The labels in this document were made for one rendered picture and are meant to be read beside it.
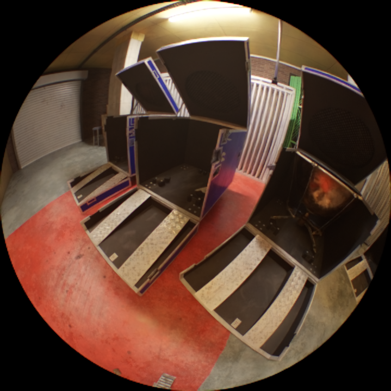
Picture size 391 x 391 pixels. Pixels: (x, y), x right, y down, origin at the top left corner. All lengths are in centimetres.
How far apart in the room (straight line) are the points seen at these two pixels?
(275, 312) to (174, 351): 76
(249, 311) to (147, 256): 90
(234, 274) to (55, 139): 642
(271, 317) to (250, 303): 22
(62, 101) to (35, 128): 140
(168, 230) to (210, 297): 64
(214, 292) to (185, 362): 59
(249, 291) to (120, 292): 98
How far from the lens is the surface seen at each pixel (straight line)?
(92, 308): 120
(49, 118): 618
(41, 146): 620
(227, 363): 116
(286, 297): 127
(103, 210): 150
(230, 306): 110
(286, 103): 286
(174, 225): 117
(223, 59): 135
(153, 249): 110
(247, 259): 118
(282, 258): 139
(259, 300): 121
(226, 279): 109
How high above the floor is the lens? 104
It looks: 35 degrees down
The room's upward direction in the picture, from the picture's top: 10 degrees clockwise
